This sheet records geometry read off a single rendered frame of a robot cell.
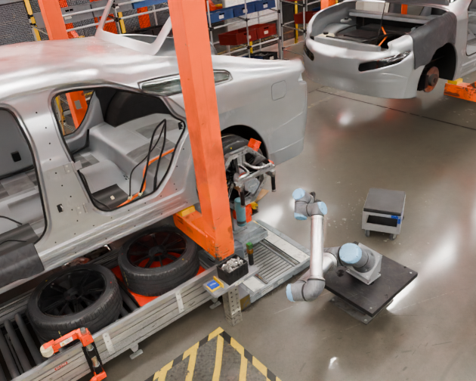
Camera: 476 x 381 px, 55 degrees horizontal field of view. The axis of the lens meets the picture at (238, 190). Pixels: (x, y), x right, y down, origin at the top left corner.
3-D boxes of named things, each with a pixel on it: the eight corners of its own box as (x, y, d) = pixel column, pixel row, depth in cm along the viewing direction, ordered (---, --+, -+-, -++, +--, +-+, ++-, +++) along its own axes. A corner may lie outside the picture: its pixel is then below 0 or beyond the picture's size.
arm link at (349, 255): (368, 267, 339) (358, 261, 326) (347, 268, 349) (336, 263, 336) (367, 247, 345) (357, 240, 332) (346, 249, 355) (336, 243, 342)
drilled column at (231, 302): (235, 313, 377) (230, 274, 355) (242, 320, 370) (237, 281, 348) (225, 319, 372) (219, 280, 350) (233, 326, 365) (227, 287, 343)
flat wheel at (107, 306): (79, 360, 316) (69, 337, 304) (17, 329, 346) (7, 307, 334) (140, 298, 364) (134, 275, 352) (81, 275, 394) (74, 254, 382)
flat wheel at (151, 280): (160, 238, 431) (156, 218, 419) (215, 260, 396) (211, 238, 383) (106, 280, 386) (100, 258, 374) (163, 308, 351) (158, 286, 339)
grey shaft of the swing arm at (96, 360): (105, 370, 333) (87, 323, 308) (108, 376, 330) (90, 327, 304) (93, 378, 329) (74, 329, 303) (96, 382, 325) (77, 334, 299)
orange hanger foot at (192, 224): (190, 218, 410) (183, 184, 393) (224, 243, 374) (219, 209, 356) (174, 225, 402) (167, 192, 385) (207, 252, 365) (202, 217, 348)
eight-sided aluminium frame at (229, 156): (264, 191, 426) (260, 138, 398) (268, 194, 422) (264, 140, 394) (217, 215, 400) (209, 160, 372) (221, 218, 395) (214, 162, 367)
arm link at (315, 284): (319, 298, 284) (321, 198, 309) (301, 299, 292) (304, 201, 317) (328, 302, 292) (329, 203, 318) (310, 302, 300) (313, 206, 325)
